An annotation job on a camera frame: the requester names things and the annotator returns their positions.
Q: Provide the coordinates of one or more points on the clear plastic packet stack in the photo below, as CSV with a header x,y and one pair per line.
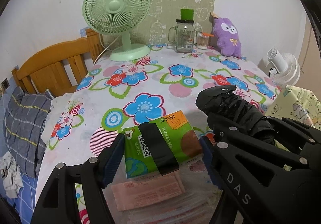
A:
x,y
196,205

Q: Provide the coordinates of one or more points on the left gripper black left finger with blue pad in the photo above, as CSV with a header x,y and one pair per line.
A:
x,y
57,202

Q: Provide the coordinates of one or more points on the purple plush toy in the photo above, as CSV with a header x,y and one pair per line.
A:
x,y
228,41

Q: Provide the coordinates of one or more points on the cotton swab container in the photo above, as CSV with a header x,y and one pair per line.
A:
x,y
203,39

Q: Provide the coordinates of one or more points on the green cylinder cap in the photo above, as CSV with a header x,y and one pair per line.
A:
x,y
187,14

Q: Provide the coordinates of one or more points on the grey plaid pillow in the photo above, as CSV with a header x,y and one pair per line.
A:
x,y
24,122

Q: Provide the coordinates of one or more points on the blue checked bedsheet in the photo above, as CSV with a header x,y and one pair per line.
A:
x,y
25,203

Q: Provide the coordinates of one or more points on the glass mason jar mug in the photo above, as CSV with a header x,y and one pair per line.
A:
x,y
181,36

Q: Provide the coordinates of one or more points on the pink mask package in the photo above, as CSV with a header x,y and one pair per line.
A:
x,y
132,195

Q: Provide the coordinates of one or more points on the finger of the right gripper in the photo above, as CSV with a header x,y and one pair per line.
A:
x,y
270,153
309,133

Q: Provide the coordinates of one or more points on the wooden bed headboard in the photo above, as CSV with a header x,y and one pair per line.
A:
x,y
58,68

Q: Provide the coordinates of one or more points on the white small fan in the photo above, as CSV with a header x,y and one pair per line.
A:
x,y
282,68

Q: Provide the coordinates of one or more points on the floral tablecloth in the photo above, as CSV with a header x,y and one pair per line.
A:
x,y
114,96

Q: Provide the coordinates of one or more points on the wall socket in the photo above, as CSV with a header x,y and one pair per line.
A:
x,y
5,84

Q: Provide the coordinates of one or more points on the green desk fan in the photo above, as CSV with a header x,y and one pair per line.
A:
x,y
118,17

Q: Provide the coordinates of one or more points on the green patterned board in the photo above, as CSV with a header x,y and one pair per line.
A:
x,y
162,15

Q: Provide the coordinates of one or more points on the crumpled white grey cloth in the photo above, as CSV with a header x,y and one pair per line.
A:
x,y
11,176

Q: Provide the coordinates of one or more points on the white blanket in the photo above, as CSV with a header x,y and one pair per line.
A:
x,y
58,107

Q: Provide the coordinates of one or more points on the green tissue pack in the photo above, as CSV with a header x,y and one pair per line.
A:
x,y
161,145

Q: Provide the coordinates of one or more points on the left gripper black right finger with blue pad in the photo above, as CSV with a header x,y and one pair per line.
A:
x,y
235,192

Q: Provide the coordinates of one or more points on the black plastic bag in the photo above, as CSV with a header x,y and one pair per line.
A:
x,y
221,105

